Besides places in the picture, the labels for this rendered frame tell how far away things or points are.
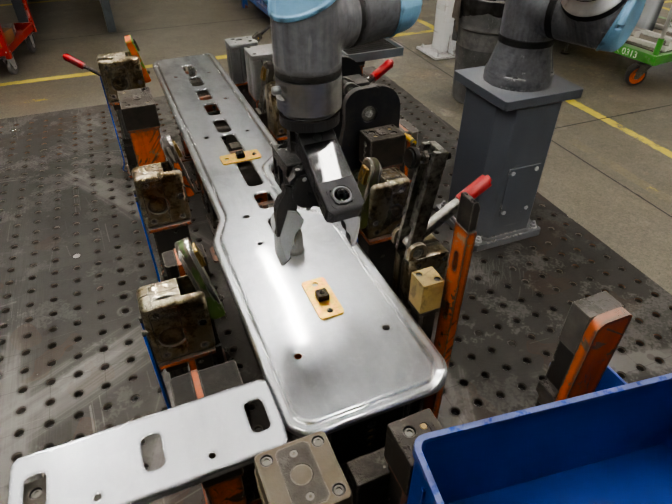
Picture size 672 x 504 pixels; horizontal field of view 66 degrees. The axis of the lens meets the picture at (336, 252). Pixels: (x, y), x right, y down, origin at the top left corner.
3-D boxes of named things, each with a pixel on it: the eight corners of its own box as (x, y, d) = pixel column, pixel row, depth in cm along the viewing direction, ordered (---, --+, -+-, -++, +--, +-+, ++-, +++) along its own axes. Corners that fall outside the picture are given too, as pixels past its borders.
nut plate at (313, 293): (300, 284, 79) (300, 278, 79) (323, 277, 81) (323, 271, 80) (320, 321, 73) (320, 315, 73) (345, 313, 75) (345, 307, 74)
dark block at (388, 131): (354, 297, 120) (359, 128, 94) (381, 289, 123) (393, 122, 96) (363, 311, 117) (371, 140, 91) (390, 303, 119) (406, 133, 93)
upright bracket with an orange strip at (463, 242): (418, 426, 94) (460, 192, 63) (425, 424, 95) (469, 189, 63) (427, 440, 92) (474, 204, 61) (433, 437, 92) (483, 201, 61)
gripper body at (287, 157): (325, 174, 73) (323, 90, 66) (350, 205, 67) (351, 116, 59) (273, 185, 71) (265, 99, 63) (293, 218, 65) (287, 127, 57)
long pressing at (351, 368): (142, 64, 159) (141, 59, 158) (215, 54, 165) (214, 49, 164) (291, 448, 60) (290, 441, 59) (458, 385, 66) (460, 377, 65)
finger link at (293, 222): (273, 245, 75) (295, 189, 71) (286, 270, 70) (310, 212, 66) (253, 243, 73) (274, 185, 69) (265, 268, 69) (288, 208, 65)
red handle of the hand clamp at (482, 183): (395, 234, 78) (478, 166, 77) (401, 242, 80) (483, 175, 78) (408, 250, 75) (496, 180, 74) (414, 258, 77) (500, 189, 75)
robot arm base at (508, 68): (523, 64, 126) (533, 21, 120) (566, 86, 115) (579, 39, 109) (470, 72, 122) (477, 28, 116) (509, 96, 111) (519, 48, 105)
